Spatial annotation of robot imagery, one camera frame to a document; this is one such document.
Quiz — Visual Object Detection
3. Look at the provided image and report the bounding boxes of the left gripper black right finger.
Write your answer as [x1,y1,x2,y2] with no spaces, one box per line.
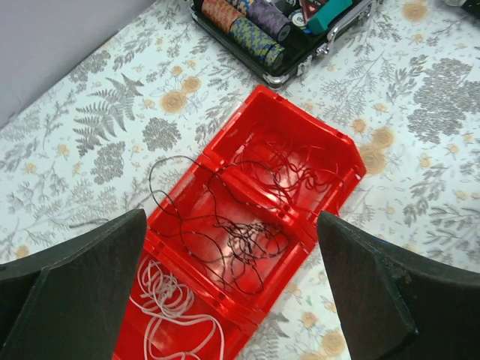
[317,211,479,359]

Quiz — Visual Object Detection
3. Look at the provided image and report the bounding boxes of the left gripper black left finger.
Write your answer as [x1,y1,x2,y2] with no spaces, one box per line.
[1,209,146,359]

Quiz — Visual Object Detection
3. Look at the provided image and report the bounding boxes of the white wire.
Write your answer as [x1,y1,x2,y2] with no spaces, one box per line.
[129,258,226,360]

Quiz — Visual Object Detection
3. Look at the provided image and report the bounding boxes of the red black wires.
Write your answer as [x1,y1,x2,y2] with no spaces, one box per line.
[148,155,292,296]

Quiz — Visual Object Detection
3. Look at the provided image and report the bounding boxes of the red three-compartment tray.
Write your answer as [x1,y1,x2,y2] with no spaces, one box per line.
[114,85,366,359]

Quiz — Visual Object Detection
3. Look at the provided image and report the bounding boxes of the floral table mat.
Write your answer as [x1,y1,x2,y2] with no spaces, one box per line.
[1,1,479,359]

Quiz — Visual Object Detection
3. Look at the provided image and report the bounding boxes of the black poker chip case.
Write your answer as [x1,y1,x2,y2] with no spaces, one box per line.
[189,1,378,89]

